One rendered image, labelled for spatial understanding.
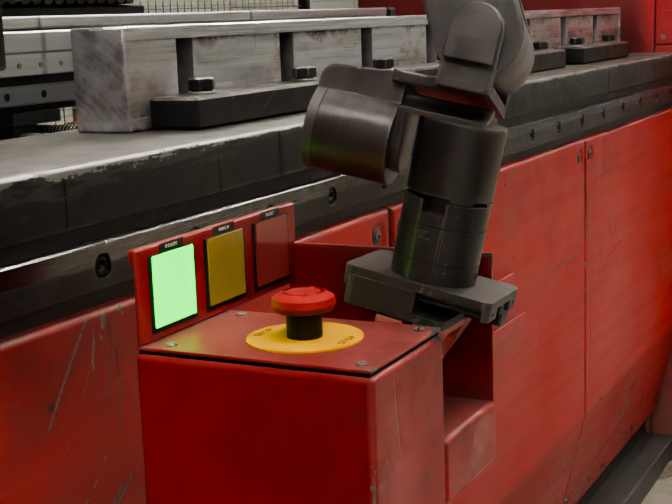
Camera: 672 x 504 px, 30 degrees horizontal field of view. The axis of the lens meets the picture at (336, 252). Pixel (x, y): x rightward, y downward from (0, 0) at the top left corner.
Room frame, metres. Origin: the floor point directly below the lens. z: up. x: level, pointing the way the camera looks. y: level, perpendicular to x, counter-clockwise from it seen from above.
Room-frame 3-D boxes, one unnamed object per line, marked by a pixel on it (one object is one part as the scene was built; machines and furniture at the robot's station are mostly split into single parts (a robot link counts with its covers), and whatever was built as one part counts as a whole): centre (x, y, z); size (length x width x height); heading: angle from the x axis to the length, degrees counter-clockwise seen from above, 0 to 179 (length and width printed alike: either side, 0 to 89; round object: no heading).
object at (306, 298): (0.74, 0.02, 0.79); 0.04 x 0.04 x 0.04
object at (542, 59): (1.99, -0.30, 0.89); 0.30 x 0.05 x 0.03; 152
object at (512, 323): (1.61, -0.21, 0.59); 0.15 x 0.02 x 0.07; 152
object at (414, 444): (0.79, 0.01, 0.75); 0.20 x 0.16 x 0.18; 153
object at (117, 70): (1.89, -0.18, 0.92); 1.67 x 0.06 x 0.10; 152
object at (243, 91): (1.28, 0.07, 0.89); 0.30 x 0.05 x 0.03; 152
